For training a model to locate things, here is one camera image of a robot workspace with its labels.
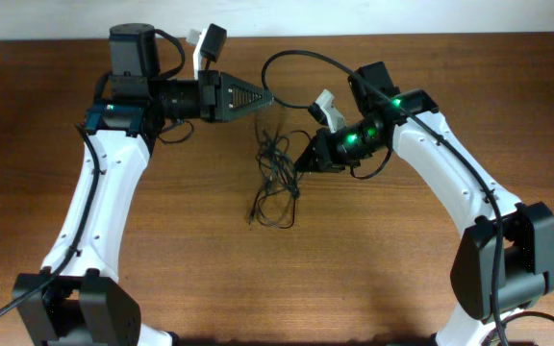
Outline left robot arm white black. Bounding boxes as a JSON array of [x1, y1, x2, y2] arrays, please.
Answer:
[[13, 23, 272, 345]]

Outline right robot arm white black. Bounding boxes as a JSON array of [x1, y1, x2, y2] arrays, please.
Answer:
[[295, 62, 554, 345]]

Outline thin black cable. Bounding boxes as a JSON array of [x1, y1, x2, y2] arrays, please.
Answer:
[[248, 105, 313, 230]]

